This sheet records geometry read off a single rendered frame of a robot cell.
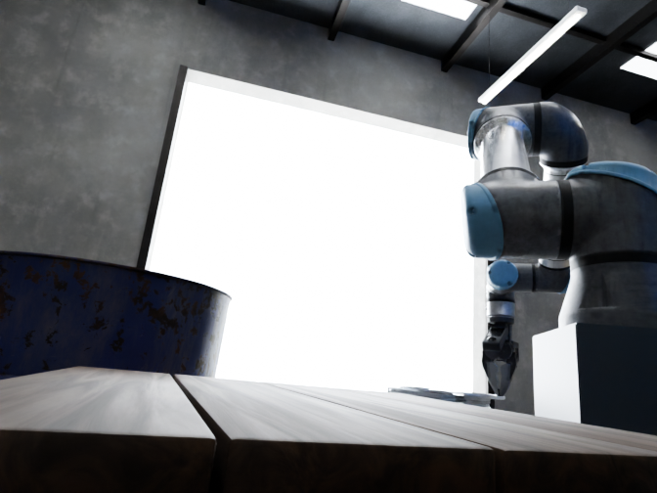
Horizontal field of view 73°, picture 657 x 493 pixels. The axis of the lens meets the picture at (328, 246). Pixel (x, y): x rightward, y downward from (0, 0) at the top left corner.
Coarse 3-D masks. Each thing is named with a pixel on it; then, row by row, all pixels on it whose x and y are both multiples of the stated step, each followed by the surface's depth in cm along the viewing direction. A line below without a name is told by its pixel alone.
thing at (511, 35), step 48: (240, 0) 501; (288, 0) 495; (336, 0) 489; (384, 0) 482; (480, 0) 464; (528, 0) 465; (576, 0) 459; (624, 0) 454; (432, 48) 545; (480, 48) 538; (528, 48) 530; (576, 48) 523; (624, 48) 508; (576, 96) 607; (624, 96) 598
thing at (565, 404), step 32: (544, 352) 62; (576, 352) 50; (608, 352) 49; (640, 352) 49; (544, 384) 61; (576, 384) 50; (608, 384) 49; (640, 384) 48; (544, 416) 60; (576, 416) 49; (608, 416) 48; (640, 416) 47
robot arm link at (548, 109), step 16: (544, 112) 93; (560, 112) 93; (544, 128) 93; (560, 128) 92; (576, 128) 93; (544, 144) 94; (560, 144) 94; (576, 144) 94; (544, 160) 99; (560, 160) 96; (576, 160) 95; (544, 176) 103; (560, 176) 98; (544, 272) 112; (560, 272) 109; (544, 288) 112; (560, 288) 111
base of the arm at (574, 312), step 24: (576, 264) 60; (600, 264) 57; (624, 264) 55; (648, 264) 54; (576, 288) 59; (600, 288) 56; (624, 288) 54; (648, 288) 53; (576, 312) 57; (600, 312) 54; (624, 312) 52; (648, 312) 51
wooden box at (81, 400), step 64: (0, 384) 20; (64, 384) 23; (128, 384) 27; (192, 384) 33; (256, 384) 42; (0, 448) 10; (64, 448) 11; (128, 448) 11; (192, 448) 12; (256, 448) 12; (320, 448) 13; (384, 448) 14; (448, 448) 15; (512, 448) 16; (576, 448) 17; (640, 448) 20
